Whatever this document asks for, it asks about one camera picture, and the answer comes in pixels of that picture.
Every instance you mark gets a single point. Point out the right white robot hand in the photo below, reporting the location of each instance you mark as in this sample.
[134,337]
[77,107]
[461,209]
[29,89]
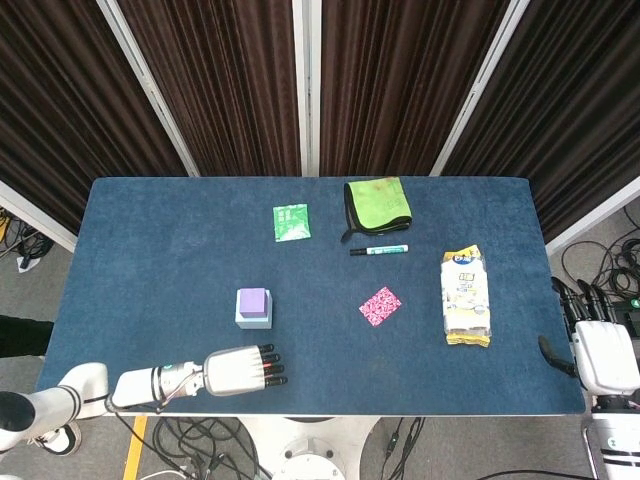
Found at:
[605,355]

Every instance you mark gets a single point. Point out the large white cube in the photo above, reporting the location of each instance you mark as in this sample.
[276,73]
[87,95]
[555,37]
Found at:
[255,324]

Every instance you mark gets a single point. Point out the blue table cloth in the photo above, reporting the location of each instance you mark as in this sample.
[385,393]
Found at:
[175,225]

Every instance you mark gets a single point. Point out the black trouser leg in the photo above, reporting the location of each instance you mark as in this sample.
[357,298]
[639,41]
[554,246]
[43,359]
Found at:
[20,335]

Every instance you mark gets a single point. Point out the green microfiber cloth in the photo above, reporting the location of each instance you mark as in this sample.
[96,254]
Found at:
[377,202]

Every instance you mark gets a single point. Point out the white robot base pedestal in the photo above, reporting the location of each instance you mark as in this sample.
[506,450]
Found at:
[310,445]

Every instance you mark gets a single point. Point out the white partition post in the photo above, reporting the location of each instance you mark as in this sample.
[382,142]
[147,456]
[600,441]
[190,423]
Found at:
[148,87]
[299,100]
[477,90]

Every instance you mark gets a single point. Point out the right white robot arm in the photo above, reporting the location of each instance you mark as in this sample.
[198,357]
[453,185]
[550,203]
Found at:
[617,440]

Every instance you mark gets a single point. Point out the pink patterned paper square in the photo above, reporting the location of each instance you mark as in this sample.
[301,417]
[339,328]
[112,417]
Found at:
[380,306]

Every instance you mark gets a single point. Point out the white partition bottom rail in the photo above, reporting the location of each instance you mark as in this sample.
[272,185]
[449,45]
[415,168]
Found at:
[590,220]
[40,220]

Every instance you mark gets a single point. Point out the yellow floor tape strip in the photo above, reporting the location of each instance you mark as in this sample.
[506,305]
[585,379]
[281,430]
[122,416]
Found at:
[135,450]

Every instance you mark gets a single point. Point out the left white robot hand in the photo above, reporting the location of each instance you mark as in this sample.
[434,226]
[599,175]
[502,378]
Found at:
[232,372]

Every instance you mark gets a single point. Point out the white black sneaker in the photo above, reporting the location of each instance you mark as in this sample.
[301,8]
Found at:
[60,440]

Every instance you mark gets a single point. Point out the white paper scrap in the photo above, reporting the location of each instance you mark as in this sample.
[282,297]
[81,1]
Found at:
[26,264]

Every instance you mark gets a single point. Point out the brown pleated curtain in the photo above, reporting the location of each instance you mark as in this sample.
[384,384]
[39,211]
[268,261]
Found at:
[225,90]
[575,100]
[60,100]
[400,90]

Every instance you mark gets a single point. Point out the green sachet packet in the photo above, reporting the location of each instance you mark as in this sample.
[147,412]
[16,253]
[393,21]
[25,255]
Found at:
[291,222]

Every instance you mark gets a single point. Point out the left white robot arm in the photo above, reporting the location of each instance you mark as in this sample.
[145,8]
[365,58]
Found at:
[135,385]

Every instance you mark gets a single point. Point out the purple cube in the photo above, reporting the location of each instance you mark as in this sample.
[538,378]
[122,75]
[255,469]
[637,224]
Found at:
[251,302]

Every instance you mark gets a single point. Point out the yellow snack bag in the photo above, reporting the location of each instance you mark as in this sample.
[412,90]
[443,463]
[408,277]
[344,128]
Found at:
[466,300]

